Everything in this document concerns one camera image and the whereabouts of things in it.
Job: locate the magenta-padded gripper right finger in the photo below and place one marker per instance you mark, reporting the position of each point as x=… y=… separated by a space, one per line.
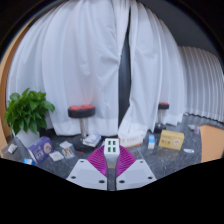
x=136 y=173

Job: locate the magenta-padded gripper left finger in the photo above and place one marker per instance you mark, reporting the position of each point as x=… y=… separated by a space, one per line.
x=86 y=175

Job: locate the white block charger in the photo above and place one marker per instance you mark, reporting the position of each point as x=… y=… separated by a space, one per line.
x=111 y=150

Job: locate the printed picture packet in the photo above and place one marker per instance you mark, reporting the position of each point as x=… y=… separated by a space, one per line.
x=67 y=153

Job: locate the white orange-striped carton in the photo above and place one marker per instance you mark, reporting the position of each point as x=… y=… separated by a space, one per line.
x=133 y=140

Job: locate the small blue white carton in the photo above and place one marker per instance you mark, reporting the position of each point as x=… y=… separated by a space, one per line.
x=151 y=141

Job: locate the white flat packet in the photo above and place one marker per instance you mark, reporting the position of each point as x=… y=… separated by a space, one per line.
x=65 y=144
x=56 y=156

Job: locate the yellow cardboard box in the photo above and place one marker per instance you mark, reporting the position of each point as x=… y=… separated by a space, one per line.
x=171 y=140

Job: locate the purple cardboard box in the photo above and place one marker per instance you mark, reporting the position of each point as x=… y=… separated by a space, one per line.
x=40 y=149

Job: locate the white blue sachet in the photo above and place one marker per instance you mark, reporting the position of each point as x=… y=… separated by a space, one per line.
x=188 y=150

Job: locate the small blue box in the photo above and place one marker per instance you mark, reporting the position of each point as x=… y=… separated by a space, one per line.
x=28 y=161

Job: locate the large black red-topped stool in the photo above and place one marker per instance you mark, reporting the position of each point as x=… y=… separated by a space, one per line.
x=81 y=111

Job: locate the small black red-topped stool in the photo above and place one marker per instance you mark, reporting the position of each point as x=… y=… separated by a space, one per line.
x=163 y=106

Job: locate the small purple bottle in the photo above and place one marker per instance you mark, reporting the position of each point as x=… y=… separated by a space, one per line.
x=196 y=130

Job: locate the green potted plant white pot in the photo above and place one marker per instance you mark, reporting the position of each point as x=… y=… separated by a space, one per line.
x=28 y=110

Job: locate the narrow white curtain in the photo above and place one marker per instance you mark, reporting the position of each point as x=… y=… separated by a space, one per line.
x=150 y=66

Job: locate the wide white curtain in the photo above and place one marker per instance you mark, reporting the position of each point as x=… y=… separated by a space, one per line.
x=76 y=60

